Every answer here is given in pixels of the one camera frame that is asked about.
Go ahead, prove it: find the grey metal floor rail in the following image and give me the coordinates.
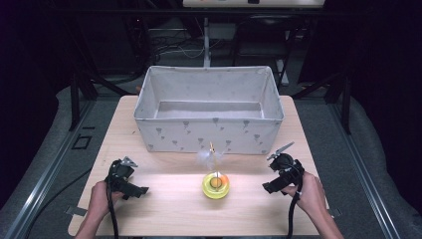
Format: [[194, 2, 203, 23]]
[[3, 99, 98, 239], [326, 99, 402, 239]]

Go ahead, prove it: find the black office chair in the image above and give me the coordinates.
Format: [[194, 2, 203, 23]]
[[231, 13, 295, 69]]

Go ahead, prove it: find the person's left hand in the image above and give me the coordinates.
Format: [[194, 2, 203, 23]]
[[87, 180, 124, 221]]

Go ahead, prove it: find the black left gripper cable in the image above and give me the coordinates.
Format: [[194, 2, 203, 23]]
[[105, 178, 120, 239]]

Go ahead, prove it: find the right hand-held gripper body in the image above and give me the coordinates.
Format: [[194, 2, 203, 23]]
[[262, 152, 306, 195]]

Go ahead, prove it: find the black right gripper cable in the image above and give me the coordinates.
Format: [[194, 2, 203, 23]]
[[286, 165, 305, 239]]

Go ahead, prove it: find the white printed fabric storage box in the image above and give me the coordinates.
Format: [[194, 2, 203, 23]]
[[133, 65, 286, 156]]

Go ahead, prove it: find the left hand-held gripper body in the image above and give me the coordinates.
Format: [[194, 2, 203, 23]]
[[105, 159, 150, 201]]

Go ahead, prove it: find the white desk top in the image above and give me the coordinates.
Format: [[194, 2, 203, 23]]
[[182, 0, 326, 9]]

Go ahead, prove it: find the person's right hand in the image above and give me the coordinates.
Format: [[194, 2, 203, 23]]
[[281, 170, 328, 217]]

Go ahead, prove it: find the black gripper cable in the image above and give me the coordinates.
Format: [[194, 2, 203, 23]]
[[105, 178, 120, 239], [286, 165, 305, 239]]

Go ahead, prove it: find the black metal stand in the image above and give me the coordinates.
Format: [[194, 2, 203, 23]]
[[49, 0, 133, 131], [292, 71, 353, 135]]

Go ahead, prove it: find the black floor cable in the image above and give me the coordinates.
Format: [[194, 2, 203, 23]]
[[25, 167, 94, 239]]

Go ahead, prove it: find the grey metal table bracket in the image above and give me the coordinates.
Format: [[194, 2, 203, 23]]
[[327, 206, 343, 219], [64, 205, 89, 218]]

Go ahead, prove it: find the white desk leg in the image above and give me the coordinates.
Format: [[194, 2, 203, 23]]
[[202, 16, 213, 69]]

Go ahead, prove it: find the tangle of floor cables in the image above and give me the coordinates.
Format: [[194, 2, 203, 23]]
[[148, 28, 223, 61]]

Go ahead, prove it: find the yellow feather cat toy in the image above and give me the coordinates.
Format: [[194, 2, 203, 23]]
[[196, 141, 231, 200]]

